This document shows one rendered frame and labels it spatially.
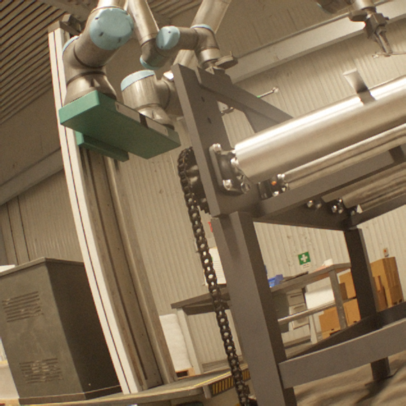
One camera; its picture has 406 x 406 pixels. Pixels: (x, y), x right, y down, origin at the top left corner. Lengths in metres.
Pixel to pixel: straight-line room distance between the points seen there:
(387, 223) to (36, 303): 10.64
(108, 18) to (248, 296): 0.98
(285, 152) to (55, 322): 0.96
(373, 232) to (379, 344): 10.94
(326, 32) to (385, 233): 4.43
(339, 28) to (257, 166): 11.26
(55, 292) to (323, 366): 0.97
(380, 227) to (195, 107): 10.81
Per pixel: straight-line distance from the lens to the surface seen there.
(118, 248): 2.25
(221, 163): 1.54
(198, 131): 1.54
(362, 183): 2.02
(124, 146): 2.32
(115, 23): 1.93
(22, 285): 2.07
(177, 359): 8.77
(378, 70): 12.82
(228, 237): 1.51
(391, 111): 1.40
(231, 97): 1.81
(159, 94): 2.47
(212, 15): 2.52
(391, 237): 12.21
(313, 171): 1.74
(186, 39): 2.11
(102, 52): 1.94
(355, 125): 1.41
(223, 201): 1.51
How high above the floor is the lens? 0.44
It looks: 14 degrees up
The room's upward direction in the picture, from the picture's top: 15 degrees counter-clockwise
